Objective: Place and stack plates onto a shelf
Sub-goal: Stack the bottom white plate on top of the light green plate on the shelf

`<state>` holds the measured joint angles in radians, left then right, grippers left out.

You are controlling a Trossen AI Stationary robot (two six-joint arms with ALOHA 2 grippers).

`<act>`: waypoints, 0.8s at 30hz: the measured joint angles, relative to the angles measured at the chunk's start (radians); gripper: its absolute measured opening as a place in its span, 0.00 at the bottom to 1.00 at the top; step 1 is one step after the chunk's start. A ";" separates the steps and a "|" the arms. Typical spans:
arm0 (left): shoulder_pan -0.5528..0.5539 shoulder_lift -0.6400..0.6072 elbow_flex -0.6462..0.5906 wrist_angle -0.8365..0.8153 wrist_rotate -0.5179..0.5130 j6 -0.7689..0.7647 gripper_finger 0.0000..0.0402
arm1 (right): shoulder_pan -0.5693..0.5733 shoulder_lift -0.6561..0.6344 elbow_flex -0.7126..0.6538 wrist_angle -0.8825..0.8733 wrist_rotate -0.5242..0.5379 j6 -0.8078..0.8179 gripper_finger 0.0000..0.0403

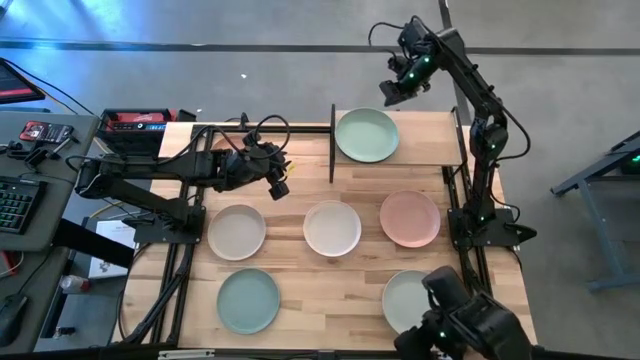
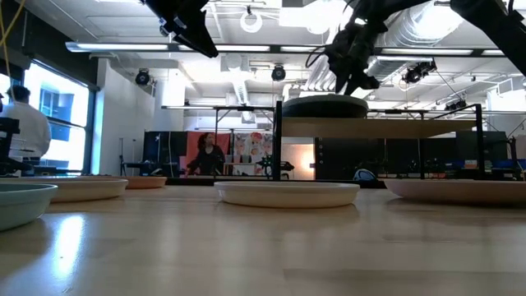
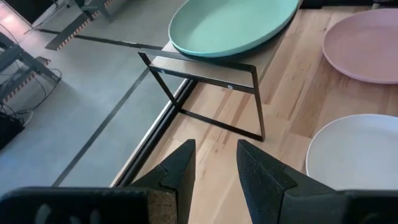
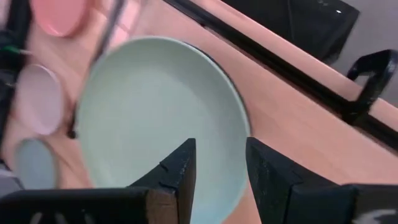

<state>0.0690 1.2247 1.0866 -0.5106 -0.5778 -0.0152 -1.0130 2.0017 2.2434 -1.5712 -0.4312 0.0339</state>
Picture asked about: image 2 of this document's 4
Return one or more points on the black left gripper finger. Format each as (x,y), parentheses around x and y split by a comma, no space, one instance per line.
(193,43)
(203,33)

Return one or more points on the black plate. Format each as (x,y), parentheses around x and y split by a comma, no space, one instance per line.
(324,112)

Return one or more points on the white plate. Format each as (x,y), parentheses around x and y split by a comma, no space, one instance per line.
(287,197)

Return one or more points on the pink plate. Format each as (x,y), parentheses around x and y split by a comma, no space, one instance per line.
(460,193)

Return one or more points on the peach plate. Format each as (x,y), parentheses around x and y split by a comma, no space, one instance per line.
(146,182)

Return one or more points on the beige plate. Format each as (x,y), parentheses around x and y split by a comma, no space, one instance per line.
(90,191)

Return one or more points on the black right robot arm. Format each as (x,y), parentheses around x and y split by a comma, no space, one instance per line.
(493,24)

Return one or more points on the black background robot arm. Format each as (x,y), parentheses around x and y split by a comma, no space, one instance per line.
(287,165)

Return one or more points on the white ceiling pipes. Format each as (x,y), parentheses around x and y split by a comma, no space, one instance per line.
(316,78)

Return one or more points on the black ceiling spotlight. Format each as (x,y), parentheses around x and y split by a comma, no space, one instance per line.
(417,73)
(142,77)
(278,73)
(456,105)

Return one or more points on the long linear ceiling light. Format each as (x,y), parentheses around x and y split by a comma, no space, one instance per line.
(123,47)

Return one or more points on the wide black partition panel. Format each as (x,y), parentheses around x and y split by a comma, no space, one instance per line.
(402,152)

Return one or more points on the tall black metal rack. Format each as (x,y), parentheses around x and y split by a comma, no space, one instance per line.
(242,108)

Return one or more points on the red backdrop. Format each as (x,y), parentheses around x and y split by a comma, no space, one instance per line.
(192,140)

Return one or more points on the colourful poster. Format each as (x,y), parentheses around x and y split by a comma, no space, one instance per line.
(252,148)

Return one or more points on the person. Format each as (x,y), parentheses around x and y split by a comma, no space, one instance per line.
(207,158)
(29,131)

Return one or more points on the black tripod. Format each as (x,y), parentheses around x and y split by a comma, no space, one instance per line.
(122,160)

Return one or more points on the large bright window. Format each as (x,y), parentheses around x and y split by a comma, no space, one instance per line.
(57,123)

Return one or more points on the blue workbench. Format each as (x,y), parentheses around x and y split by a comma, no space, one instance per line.
(501,163)

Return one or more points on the black equipment stand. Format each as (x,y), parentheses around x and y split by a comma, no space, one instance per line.
(8,144)

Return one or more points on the light blue plate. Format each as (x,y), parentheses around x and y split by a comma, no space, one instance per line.
(20,201)

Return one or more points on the silver ventilation duct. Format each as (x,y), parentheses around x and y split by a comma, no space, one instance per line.
(423,24)

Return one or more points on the black aluminium rig frame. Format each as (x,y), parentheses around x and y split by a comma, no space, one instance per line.
(189,181)

